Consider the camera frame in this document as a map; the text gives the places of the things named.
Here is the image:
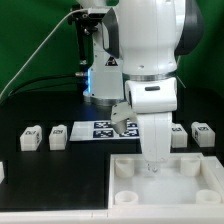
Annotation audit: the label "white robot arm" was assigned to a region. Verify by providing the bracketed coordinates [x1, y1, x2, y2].
[77, 0, 203, 171]

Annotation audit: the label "white marker sheet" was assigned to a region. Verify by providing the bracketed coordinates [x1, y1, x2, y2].
[70, 120, 139, 141]

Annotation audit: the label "white cable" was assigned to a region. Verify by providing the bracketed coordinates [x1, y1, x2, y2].
[0, 8, 88, 101]

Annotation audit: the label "black camera on stand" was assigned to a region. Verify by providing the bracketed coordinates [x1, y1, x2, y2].
[67, 0, 108, 70]

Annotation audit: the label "white square tabletop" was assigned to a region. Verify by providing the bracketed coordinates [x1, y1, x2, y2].
[108, 153, 224, 209]

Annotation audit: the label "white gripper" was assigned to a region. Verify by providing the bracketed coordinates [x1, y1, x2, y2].
[136, 112, 172, 173]

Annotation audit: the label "black cables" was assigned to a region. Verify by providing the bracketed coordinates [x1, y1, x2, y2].
[0, 73, 84, 107]

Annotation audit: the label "white part left edge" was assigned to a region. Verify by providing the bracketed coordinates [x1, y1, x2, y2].
[0, 162, 5, 184]

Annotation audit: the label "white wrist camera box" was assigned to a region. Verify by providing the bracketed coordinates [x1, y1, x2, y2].
[111, 102, 136, 134]

